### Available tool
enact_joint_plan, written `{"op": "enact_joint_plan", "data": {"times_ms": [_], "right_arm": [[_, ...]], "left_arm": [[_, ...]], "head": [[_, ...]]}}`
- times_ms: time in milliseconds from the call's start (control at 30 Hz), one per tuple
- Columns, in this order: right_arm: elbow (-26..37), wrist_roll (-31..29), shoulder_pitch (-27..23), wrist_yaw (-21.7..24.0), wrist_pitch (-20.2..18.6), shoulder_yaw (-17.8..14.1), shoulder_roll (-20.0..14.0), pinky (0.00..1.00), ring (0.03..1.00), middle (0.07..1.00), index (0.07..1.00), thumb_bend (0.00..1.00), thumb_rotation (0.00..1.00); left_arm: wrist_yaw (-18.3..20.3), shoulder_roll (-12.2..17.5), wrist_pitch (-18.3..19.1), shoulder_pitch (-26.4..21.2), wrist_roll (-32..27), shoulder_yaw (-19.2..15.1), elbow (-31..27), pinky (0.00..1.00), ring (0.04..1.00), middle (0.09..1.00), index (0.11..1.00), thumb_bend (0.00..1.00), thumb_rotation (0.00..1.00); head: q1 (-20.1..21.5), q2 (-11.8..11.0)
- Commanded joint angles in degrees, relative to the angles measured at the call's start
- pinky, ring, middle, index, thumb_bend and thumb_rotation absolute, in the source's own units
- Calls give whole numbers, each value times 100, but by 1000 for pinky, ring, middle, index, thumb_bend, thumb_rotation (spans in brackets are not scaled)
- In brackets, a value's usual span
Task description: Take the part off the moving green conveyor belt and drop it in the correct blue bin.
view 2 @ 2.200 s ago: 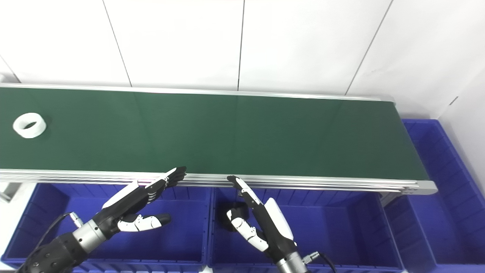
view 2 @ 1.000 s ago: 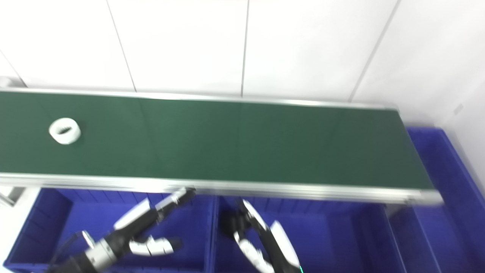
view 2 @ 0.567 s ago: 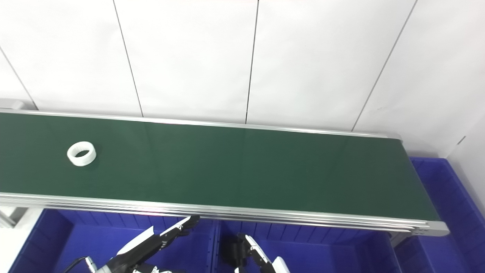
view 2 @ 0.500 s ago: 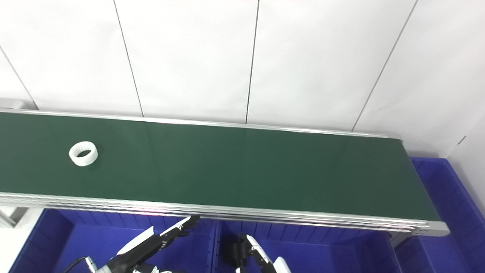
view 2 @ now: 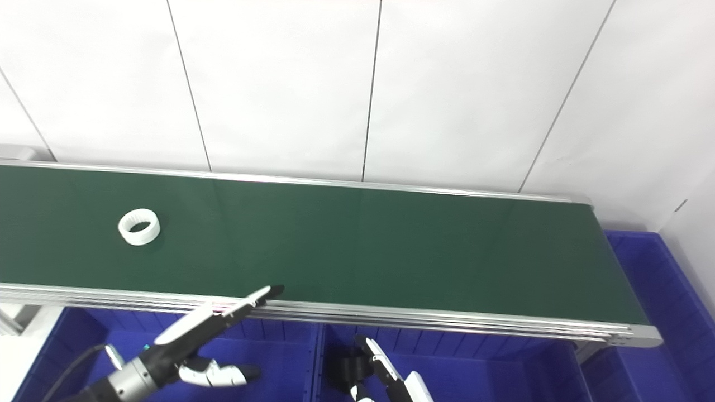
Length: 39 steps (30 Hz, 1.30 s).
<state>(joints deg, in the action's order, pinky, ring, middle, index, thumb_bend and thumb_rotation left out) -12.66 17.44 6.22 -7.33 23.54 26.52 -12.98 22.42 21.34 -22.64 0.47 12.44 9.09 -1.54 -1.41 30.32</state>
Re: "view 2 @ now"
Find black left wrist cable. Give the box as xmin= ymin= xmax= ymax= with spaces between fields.
xmin=50 ymin=344 xmax=125 ymax=402

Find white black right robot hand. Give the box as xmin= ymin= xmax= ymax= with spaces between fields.
xmin=349 ymin=335 xmax=436 ymax=402

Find white plastic ring part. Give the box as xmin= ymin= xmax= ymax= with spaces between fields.
xmin=118 ymin=209 xmax=161 ymax=246

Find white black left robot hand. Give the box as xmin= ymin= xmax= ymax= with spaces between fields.
xmin=142 ymin=285 xmax=285 ymax=388

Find green conveyor belt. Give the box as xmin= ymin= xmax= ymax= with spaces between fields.
xmin=0 ymin=159 xmax=663 ymax=348
xmin=0 ymin=165 xmax=649 ymax=326

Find aluminium conveyor leg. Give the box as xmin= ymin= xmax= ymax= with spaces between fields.
xmin=0 ymin=304 xmax=62 ymax=336

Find blue plastic bin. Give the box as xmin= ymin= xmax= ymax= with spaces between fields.
xmin=581 ymin=230 xmax=715 ymax=402
xmin=11 ymin=307 xmax=325 ymax=402
xmin=316 ymin=324 xmax=594 ymax=402

